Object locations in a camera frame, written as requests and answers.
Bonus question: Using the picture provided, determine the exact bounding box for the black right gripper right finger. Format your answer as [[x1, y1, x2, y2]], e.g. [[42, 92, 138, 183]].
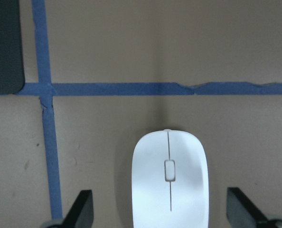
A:
[[226, 187, 272, 228]]

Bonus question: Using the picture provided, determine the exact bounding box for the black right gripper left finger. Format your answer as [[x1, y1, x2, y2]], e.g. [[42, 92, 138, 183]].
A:
[[62, 190, 94, 228]]

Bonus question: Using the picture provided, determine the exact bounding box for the white computer mouse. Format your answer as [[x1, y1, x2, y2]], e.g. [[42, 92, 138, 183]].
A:
[[132, 129, 209, 228]]

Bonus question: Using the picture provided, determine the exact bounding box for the black mousepad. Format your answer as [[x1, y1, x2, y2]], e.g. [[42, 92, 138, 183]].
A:
[[0, 0, 25, 95]]

